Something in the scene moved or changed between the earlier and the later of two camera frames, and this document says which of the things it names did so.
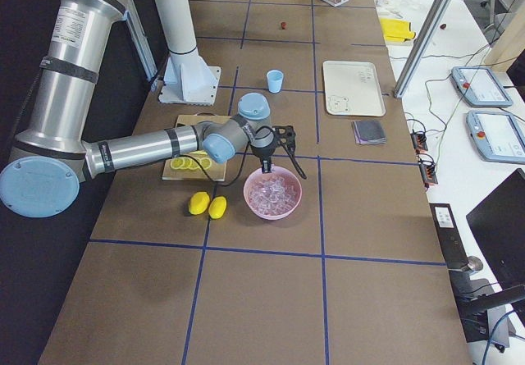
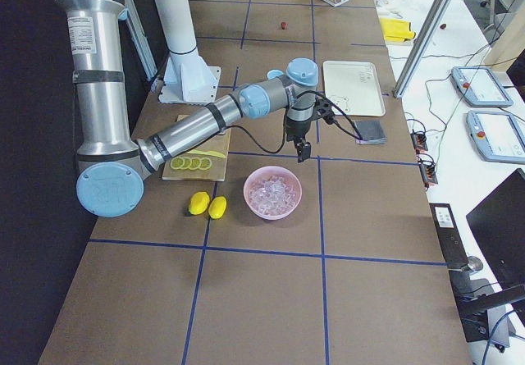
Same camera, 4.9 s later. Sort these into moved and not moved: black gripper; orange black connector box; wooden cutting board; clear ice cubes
Moved: black gripper
Not moved: orange black connector box; clear ice cubes; wooden cutting board
